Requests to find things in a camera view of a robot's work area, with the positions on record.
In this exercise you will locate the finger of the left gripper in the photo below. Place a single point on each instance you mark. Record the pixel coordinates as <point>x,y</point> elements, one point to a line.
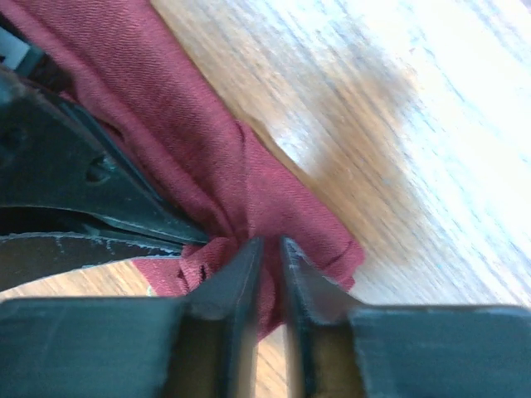
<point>32,256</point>
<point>60,171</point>

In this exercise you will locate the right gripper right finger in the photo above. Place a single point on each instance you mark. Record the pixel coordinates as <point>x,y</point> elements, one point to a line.
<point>339,346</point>

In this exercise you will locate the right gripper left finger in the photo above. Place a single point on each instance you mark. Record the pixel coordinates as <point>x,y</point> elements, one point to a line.
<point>198,345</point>

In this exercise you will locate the dark red cloth napkin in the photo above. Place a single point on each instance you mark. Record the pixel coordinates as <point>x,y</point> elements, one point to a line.
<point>129,71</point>

